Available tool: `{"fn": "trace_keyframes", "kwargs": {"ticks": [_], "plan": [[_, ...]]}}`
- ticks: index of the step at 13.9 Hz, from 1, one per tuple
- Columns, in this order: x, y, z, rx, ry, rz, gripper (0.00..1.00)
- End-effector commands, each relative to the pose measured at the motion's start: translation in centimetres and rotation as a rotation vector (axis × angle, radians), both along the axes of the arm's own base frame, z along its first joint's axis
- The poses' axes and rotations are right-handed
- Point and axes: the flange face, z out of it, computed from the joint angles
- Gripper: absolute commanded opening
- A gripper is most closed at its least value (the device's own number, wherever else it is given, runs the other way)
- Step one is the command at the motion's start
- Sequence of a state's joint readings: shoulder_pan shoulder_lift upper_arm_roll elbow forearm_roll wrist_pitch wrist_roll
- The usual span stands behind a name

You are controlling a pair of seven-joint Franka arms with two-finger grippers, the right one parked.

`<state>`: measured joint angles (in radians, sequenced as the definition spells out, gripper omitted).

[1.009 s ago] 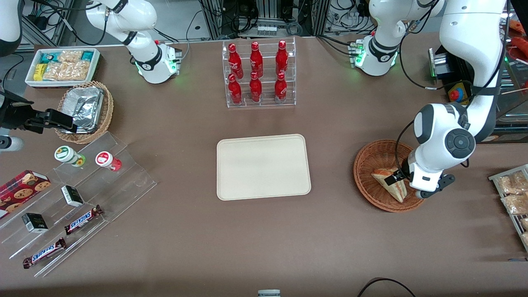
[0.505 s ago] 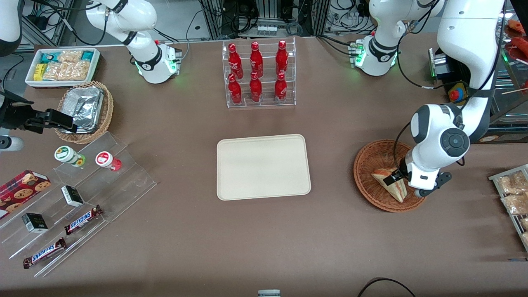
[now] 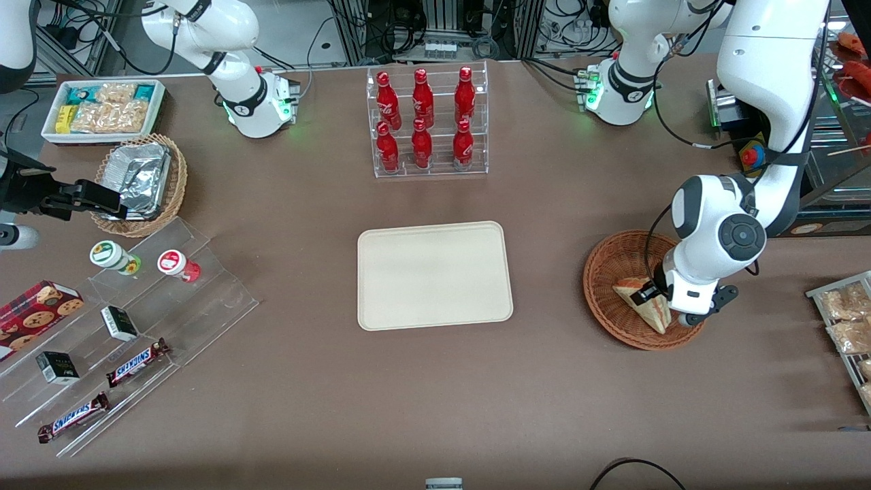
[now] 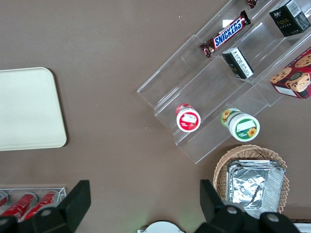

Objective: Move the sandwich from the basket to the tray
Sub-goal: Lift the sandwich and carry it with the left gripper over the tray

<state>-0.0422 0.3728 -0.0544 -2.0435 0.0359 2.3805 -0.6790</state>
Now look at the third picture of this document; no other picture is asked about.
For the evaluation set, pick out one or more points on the small grey device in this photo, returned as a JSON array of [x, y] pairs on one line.
[[444, 484]]

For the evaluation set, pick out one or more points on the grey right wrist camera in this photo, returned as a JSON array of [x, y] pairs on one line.
[[17, 237]]

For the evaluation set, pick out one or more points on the white power strip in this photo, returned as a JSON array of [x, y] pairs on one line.
[[440, 50]]

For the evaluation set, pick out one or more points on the red lidded cup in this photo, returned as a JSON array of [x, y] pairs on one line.
[[173, 263]]

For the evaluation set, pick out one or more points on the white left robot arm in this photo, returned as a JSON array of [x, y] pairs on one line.
[[769, 68]]

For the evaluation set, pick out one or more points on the green lidded cup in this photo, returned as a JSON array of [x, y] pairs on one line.
[[109, 254]]

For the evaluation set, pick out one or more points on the clear acrylic stepped shelf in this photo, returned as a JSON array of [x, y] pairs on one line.
[[204, 306]]

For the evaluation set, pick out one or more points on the black food warmer machine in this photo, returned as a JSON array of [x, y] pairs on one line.
[[837, 204]]

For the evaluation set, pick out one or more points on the Snickers bar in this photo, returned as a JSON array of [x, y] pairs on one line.
[[136, 363], [73, 417]]

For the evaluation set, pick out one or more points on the silver foil containers stack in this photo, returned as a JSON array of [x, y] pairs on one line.
[[139, 177]]

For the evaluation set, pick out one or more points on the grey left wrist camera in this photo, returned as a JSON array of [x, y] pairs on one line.
[[688, 320]]

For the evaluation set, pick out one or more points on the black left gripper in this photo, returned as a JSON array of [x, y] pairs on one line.
[[658, 284]]

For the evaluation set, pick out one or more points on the triangular sandwich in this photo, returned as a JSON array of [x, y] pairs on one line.
[[653, 316]]

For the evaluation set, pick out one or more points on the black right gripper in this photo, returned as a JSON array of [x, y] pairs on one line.
[[27, 192]]

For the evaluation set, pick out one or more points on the white rectangular plastic bin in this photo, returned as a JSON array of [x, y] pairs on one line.
[[51, 133]]

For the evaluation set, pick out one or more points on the red cola bottle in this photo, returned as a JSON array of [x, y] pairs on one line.
[[422, 146], [387, 99], [422, 99], [465, 95], [463, 146], [388, 150]]

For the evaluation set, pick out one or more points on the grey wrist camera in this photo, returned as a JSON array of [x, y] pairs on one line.
[[688, 320], [17, 237]]

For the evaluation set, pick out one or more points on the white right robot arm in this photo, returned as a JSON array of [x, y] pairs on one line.
[[252, 102]]

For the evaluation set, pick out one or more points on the teal snack packet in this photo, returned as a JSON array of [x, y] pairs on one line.
[[81, 95]]

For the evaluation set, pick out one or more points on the cream plastic tray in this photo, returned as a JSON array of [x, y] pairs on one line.
[[435, 275]]

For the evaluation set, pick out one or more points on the clear bag of snacks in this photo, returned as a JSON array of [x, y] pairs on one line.
[[850, 337], [847, 303]]

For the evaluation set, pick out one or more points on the clear acrylic bottle rack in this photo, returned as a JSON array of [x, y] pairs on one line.
[[439, 170]]

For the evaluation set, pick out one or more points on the small dark carton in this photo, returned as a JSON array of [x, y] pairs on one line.
[[120, 323], [58, 367]]

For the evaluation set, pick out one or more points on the clear bag of crackers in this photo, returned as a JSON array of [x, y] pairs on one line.
[[112, 117]]

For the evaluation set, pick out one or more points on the yellow snack packet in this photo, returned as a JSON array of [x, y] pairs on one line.
[[65, 119]]

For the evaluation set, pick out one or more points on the light tan wicker basket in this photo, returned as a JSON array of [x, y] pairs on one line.
[[178, 177]]

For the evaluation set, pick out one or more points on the red cookie box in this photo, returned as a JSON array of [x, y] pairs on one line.
[[34, 316]]

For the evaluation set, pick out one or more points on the brown round wicker basket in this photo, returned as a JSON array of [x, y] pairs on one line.
[[616, 262]]

